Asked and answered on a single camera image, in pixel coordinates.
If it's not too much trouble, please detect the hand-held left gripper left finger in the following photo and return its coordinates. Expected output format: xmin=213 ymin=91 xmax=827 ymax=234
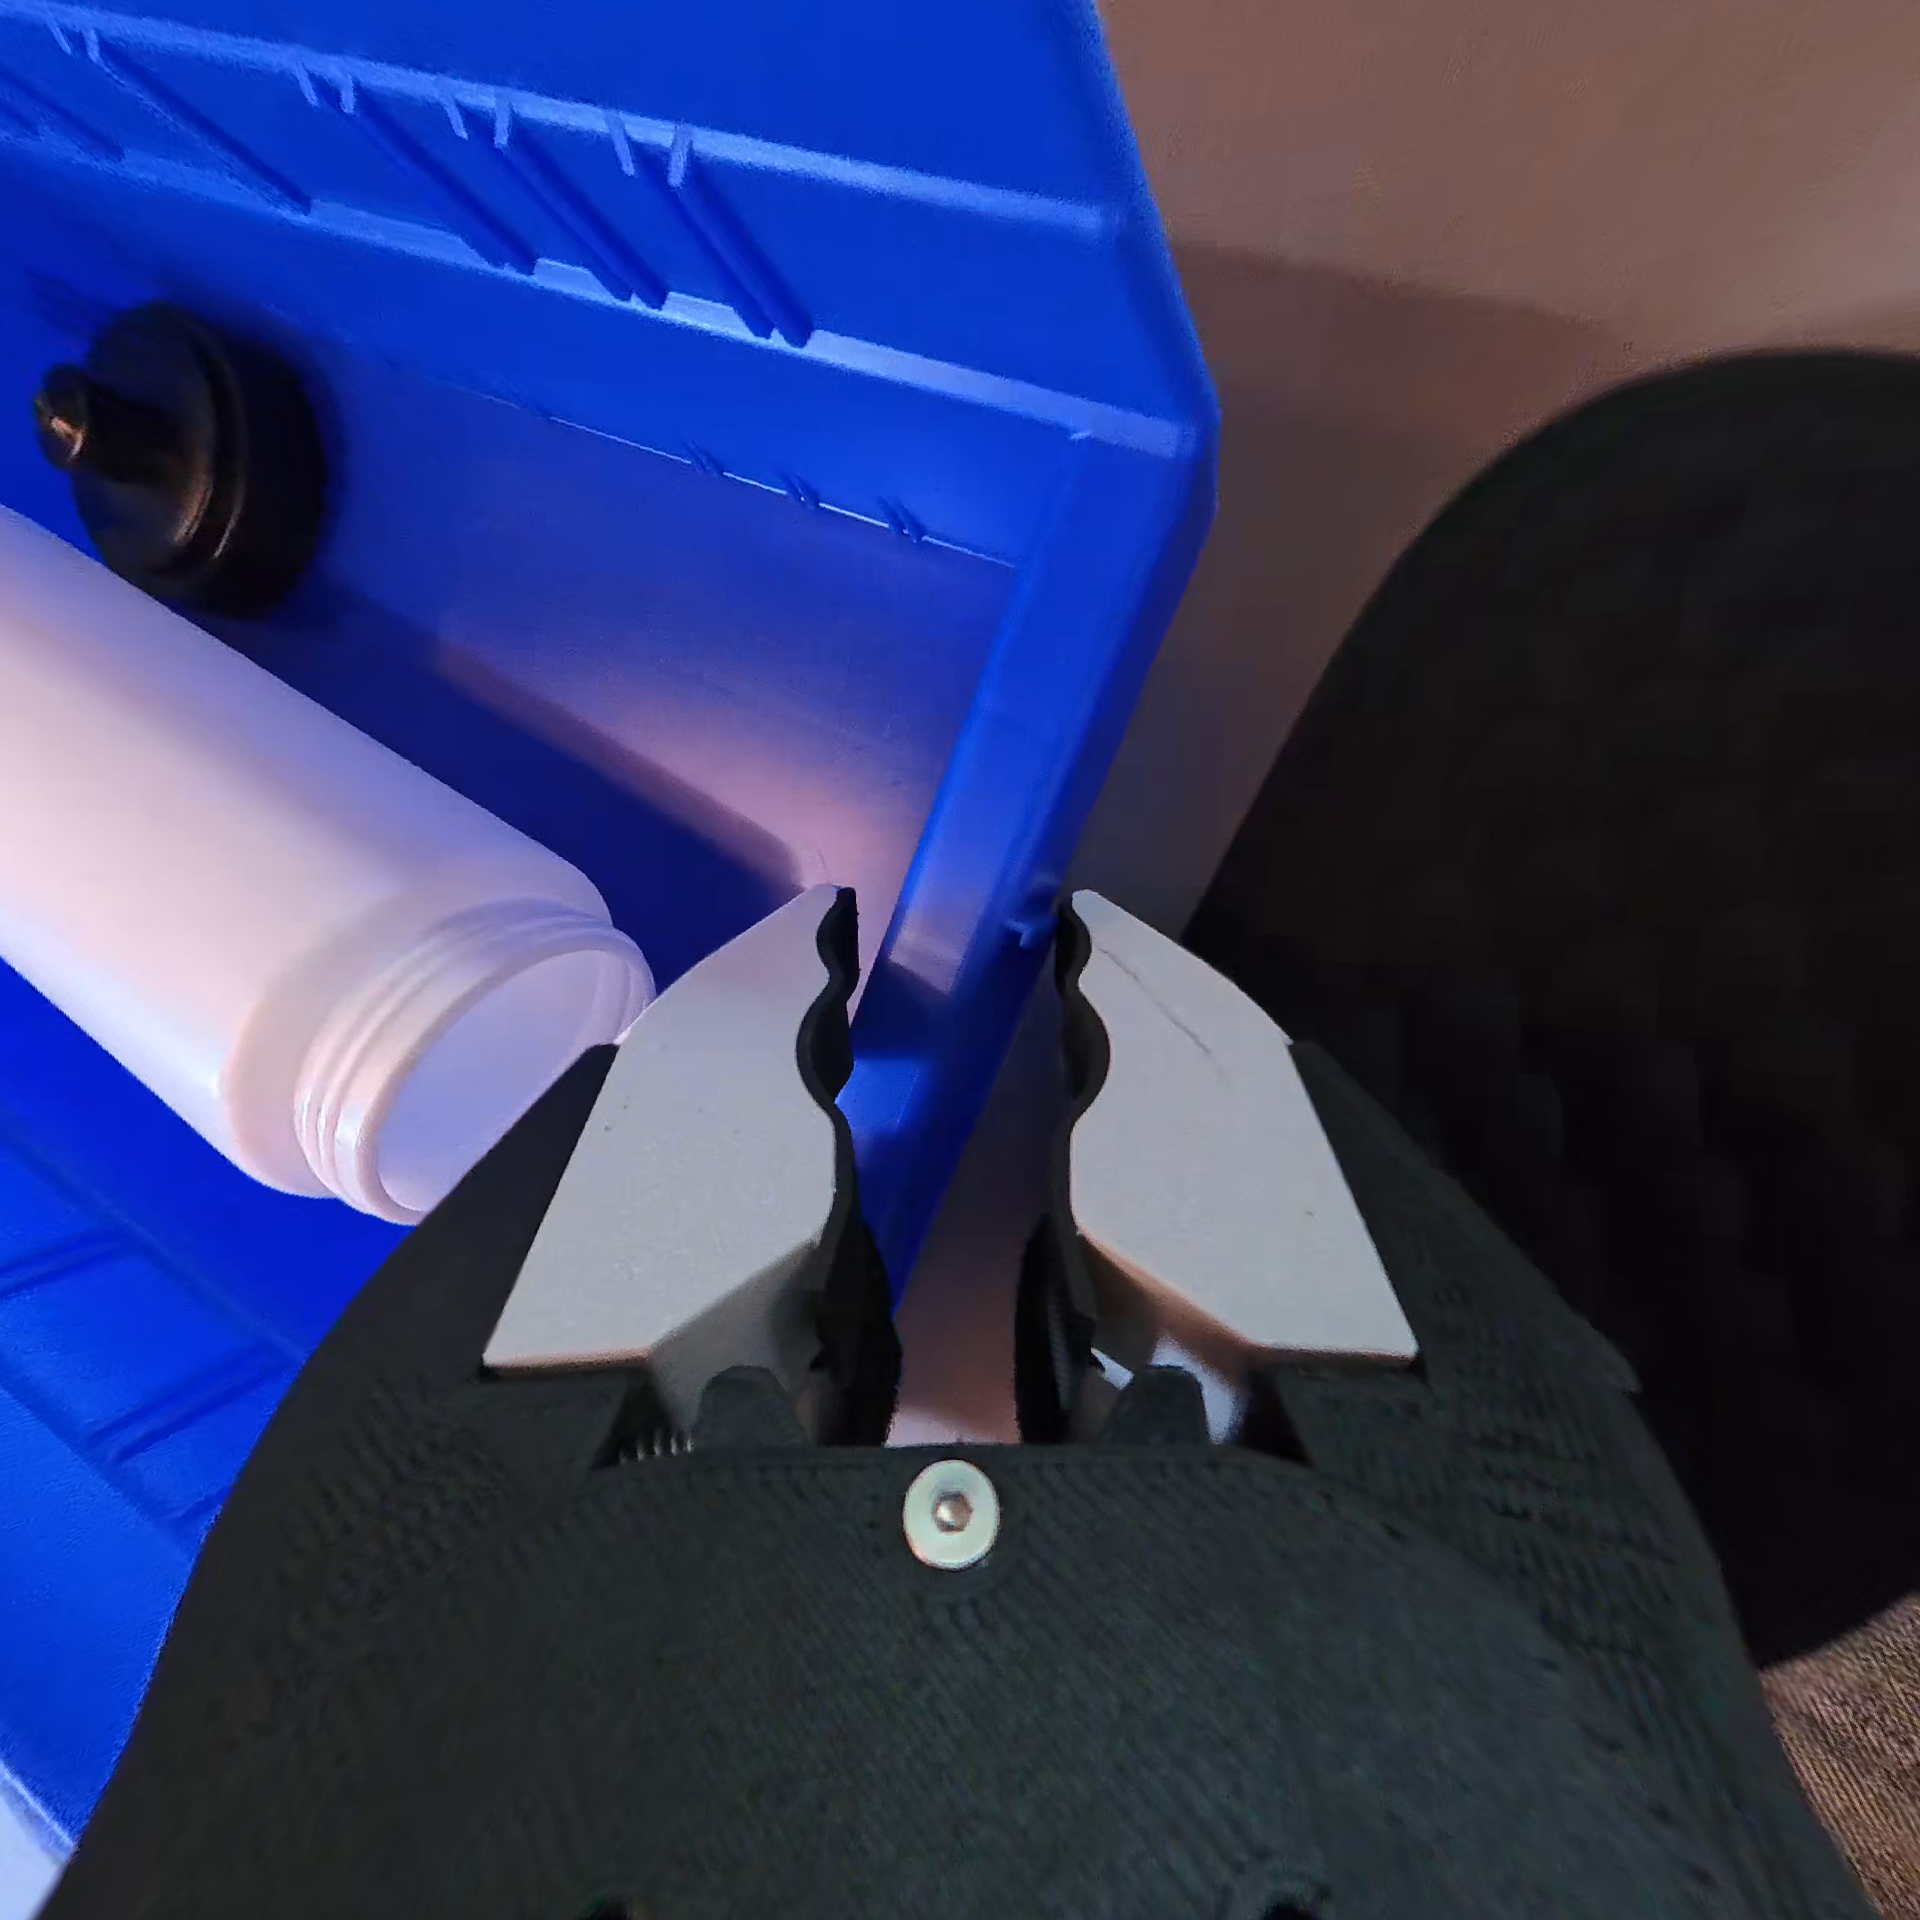
xmin=481 ymin=883 xmax=902 ymax=1448

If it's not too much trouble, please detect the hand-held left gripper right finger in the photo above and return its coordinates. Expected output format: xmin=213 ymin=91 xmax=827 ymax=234
xmin=1017 ymin=889 xmax=1419 ymax=1448

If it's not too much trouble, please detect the white plastic bottle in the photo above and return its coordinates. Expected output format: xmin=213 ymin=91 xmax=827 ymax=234
xmin=0 ymin=501 xmax=660 ymax=1225

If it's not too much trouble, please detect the blue plastic bin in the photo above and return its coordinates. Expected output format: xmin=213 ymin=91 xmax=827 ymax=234
xmin=0 ymin=0 xmax=1224 ymax=1786

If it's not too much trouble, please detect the black bottle lid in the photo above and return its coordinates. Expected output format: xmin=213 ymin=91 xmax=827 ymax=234
xmin=34 ymin=301 xmax=334 ymax=616

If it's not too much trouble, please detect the black dimpled cushion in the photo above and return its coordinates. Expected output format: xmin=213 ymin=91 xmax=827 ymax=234
xmin=1186 ymin=352 xmax=1920 ymax=1669

